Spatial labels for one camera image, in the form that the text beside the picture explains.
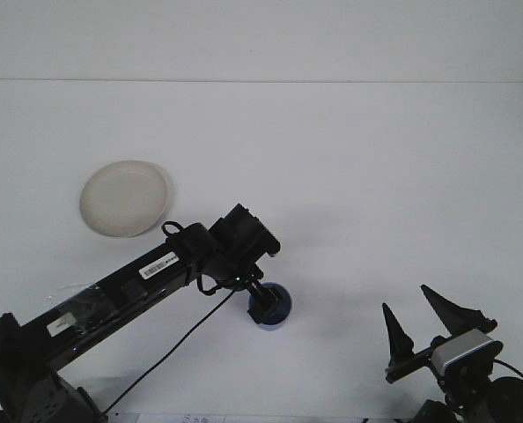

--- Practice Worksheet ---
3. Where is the pale blue cup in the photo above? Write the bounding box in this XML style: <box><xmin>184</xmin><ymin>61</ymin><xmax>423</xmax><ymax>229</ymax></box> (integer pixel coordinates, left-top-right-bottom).
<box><xmin>247</xmin><ymin>282</ymin><xmax>295</xmax><ymax>333</ymax></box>

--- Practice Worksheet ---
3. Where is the pale round plate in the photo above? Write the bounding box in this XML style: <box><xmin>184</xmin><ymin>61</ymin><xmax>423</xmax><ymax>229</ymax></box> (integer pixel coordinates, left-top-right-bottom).
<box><xmin>78</xmin><ymin>159</ymin><xmax>172</xmax><ymax>240</ymax></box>

